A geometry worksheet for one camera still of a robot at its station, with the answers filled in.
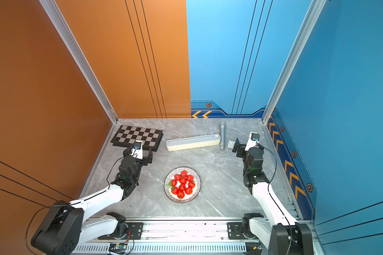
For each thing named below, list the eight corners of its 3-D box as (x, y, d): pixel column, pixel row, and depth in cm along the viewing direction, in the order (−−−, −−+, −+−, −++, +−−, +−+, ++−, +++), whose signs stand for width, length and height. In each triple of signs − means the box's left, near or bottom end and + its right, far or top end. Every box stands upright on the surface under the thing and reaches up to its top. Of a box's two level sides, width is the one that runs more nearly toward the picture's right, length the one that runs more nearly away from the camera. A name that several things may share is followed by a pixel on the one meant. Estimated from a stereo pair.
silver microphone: (220, 149, 105) (220, 146, 102) (220, 125, 119) (221, 121, 116) (223, 150, 105) (224, 146, 102) (224, 125, 119) (224, 122, 116)
